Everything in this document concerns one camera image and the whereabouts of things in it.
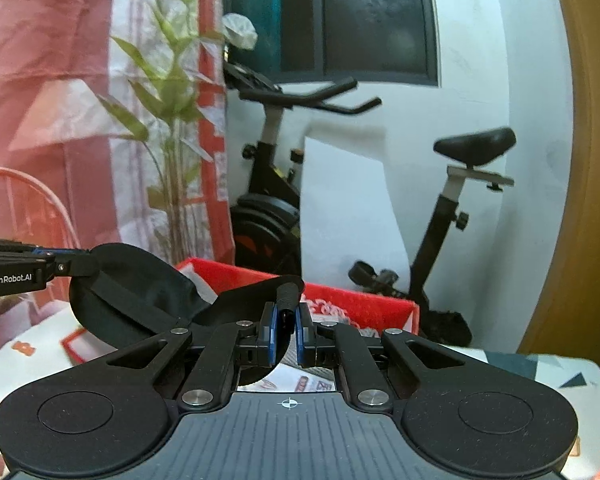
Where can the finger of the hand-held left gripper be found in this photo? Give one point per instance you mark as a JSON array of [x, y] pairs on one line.
[[77, 265]]

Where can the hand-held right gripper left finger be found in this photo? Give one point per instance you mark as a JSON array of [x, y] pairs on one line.
[[275, 335]]

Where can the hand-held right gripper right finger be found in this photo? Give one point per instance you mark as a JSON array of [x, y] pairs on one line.
[[299, 335]]

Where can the black sleep mask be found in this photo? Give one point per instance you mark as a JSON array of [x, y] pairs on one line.
[[130, 285]]

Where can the red cardboard box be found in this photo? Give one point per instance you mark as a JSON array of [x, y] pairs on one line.
[[360, 302]]

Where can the red white knitted cloth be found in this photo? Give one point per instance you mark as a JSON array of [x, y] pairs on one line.
[[327, 310]]

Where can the black exercise bike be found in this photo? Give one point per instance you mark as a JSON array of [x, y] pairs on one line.
[[265, 210]]

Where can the white foam board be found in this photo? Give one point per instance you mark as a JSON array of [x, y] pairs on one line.
[[350, 210]]

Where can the white plastic bag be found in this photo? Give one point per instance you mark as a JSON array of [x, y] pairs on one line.
[[240, 30]]

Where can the patterned tablecloth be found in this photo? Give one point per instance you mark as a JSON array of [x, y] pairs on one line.
[[595, 410]]

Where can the dark framed window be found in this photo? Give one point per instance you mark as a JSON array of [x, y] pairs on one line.
[[375, 20]]

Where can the wooden door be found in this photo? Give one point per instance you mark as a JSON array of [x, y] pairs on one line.
[[590, 160]]

